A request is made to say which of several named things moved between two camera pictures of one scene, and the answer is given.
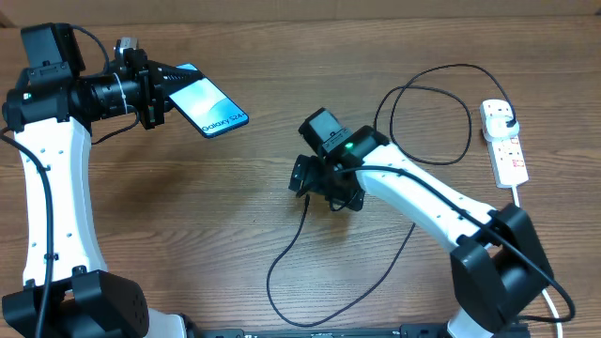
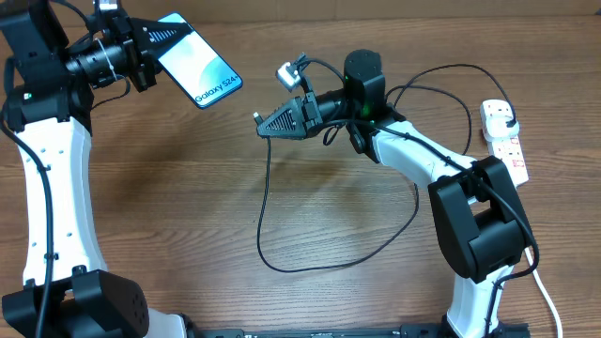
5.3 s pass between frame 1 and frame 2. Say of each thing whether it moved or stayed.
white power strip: stayed
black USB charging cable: moved
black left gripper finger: moved
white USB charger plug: stayed
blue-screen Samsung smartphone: moved
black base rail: stayed
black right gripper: moved
